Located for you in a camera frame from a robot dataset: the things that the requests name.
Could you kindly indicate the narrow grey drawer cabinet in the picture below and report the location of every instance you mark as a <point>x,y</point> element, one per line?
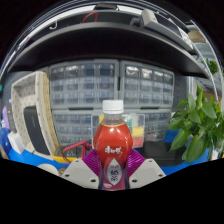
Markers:
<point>156,125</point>

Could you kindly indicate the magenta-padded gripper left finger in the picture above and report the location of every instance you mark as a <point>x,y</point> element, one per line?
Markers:
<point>78,171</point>

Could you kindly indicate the red drink bottle white cap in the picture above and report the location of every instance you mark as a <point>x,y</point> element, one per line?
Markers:
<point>112,143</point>

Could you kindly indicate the beige dotted storage tray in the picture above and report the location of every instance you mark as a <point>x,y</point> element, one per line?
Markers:
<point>36,90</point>

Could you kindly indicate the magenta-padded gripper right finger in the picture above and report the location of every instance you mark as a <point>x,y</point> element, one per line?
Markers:
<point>146,171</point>

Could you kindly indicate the plain black box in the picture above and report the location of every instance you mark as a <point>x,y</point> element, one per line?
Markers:
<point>160,155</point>

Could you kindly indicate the white rack shelf unit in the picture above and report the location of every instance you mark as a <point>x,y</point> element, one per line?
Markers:
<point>208,50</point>

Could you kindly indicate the green potted plant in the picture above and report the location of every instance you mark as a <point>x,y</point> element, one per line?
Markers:
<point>196,126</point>

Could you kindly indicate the wide grey drawer cabinet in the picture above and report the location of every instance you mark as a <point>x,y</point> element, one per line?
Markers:
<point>83,83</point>

